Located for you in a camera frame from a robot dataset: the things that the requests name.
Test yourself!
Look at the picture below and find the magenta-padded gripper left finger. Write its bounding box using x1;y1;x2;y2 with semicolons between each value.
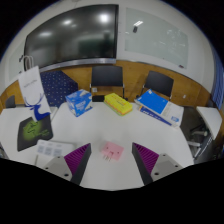
42;143;93;187

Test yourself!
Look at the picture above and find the white and blue box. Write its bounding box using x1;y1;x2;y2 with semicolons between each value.
138;101;185;128

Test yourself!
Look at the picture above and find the small white side table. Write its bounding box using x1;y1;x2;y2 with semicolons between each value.
195;105;223;141

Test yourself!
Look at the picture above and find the white paper bag blue deer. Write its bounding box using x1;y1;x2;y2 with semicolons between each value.
17;55;53;123

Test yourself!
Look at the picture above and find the pink charger block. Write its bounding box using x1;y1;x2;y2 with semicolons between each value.
100;141;125;162

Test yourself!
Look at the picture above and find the blue notebook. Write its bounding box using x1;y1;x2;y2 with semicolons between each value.
134;88;170;116

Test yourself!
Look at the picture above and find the black mouse pad green logo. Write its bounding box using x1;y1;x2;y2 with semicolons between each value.
16;115;54;153

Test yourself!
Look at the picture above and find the blue tissue box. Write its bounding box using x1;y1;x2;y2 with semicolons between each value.
65;88;94;118

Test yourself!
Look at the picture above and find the large black wall screen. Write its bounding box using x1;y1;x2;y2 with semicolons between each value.
23;3;120;69

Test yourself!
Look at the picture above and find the group of black chairs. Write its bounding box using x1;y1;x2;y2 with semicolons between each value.
4;65;175;109

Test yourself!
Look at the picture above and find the yellow box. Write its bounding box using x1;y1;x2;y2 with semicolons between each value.
103;92;134;117

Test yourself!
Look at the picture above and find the small glass whiteboard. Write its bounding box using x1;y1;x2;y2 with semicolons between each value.
7;39;27;83

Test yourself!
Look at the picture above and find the large glass whiteboard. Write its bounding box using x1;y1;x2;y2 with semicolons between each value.
124;7;189;69

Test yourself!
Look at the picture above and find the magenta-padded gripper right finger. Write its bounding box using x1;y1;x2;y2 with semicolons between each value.
131;142;184;186

